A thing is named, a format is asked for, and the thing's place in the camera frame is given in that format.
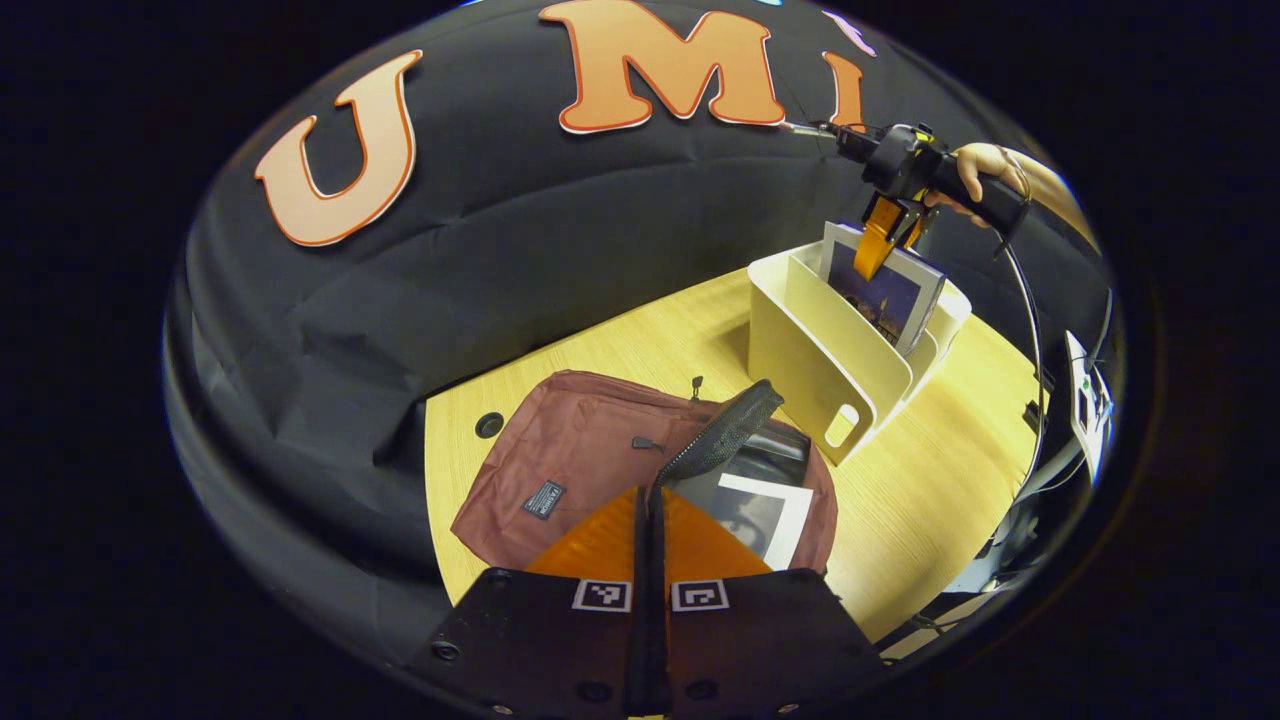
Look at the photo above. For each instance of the white electronic device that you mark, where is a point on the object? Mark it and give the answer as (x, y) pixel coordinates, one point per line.
(1088, 410)

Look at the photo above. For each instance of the grey cover book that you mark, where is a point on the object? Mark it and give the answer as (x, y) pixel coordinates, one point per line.
(770, 515)

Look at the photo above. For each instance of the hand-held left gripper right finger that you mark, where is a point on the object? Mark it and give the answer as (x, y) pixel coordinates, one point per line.
(760, 640)

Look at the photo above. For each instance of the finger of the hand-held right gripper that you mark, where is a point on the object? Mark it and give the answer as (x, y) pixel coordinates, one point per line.
(875, 240)
(917, 222)

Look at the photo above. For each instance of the blue cover book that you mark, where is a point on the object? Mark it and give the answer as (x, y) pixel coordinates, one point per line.
(890, 300)

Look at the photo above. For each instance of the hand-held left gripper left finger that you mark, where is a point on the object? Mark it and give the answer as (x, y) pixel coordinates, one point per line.
(550, 640)

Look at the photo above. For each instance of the maroon schoolbag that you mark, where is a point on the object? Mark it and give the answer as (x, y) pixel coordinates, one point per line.
(580, 430)

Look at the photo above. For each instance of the white bookshelf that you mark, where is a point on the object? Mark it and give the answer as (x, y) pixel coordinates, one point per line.
(800, 350)

